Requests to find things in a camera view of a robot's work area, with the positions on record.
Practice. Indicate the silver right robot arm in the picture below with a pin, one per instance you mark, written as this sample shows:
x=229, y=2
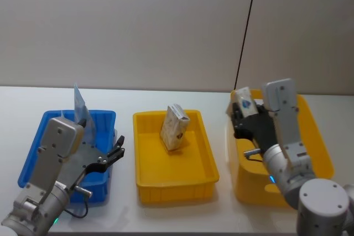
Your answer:
x=323, y=200

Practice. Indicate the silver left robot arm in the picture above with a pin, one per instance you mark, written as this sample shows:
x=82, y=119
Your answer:
x=41, y=164

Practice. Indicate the deep yellow plastic bin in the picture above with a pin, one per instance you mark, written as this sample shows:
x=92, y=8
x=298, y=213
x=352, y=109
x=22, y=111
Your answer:
x=249, y=180

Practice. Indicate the white tissue pack blue print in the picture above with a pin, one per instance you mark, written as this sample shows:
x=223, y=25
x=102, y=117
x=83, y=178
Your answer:
x=246, y=103

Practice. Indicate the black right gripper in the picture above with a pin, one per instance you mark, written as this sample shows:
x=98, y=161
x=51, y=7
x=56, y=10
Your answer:
x=260, y=131

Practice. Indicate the shallow yellow plastic bin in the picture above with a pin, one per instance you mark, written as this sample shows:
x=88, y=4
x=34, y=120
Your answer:
x=171, y=169

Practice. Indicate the blue plastic bin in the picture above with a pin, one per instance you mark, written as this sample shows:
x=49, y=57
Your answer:
x=34, y=153

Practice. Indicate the beige patterned carton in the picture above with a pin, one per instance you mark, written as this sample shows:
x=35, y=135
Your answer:
x=172, y=131

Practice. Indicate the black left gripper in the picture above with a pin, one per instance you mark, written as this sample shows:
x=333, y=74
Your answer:
x=83, y=161

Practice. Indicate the clear plastic bag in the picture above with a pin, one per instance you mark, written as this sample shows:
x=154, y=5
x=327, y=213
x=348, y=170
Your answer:
x=82, y=109

